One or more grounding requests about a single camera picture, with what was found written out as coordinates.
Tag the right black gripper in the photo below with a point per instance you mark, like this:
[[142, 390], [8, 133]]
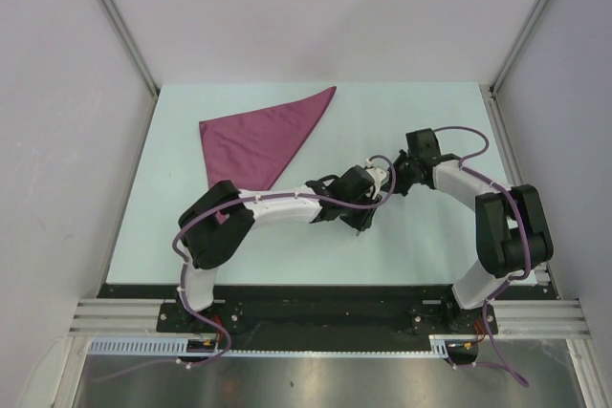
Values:
[[399, 186]]

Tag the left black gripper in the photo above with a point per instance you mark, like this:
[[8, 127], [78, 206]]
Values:
[[361, 222]]

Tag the purple cloth napkin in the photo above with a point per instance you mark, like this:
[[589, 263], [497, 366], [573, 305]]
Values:
[[251, 150]]

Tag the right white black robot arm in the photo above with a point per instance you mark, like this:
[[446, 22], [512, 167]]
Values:
[[512, 236]]

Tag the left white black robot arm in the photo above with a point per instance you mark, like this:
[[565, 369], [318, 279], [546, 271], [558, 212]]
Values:
[[213, 228]]

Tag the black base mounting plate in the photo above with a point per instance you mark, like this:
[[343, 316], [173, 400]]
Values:
[[283, 339]]

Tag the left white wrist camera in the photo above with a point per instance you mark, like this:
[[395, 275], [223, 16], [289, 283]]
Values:
[[379, 176]]

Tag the aluminium rail frame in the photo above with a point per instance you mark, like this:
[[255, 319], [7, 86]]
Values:
[[553, 319]]

